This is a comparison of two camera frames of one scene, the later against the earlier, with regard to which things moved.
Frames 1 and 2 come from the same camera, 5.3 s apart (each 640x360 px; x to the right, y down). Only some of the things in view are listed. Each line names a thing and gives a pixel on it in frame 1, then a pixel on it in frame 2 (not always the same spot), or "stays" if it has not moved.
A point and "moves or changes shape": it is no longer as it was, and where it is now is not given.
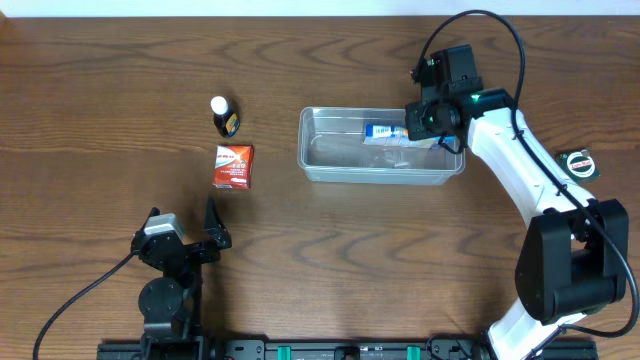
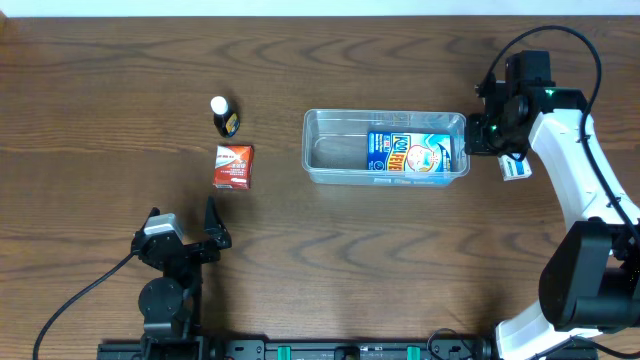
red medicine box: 233,167 stays
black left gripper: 187,250 stays
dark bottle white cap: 227,122 stays
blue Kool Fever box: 397,135 moves or changes shape
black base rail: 345,349 stays
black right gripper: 415,126 to 476,134
